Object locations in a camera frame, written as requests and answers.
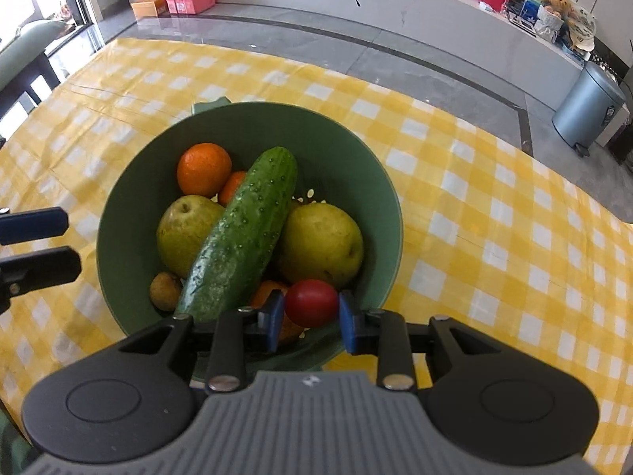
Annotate teddy bear toy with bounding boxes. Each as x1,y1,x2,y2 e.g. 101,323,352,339
534,0,574,43

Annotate grey blue trash bin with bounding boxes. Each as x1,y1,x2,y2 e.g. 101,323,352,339
552,61,625,158

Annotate green pear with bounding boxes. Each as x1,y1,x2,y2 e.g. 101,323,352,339
279,203,365,289
155,195,224,279

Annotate green upholstered chair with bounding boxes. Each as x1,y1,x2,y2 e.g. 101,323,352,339
1,19,65,115

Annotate orange cardboard box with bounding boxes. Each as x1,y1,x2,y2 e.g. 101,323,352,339
131,0,169,19

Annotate red cherry tomato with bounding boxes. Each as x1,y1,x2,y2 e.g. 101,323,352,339
284,279,339,328

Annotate green colander bowl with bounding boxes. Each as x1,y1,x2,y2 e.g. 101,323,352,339
95,96,405,382

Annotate yellow checkered tablecloth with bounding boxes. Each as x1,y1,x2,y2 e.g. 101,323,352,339
0,36,633,475

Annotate brown longan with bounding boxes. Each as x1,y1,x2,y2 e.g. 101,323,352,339
149,271,182,313

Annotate green cucumber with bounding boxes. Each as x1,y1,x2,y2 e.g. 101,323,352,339
176,146,298,324

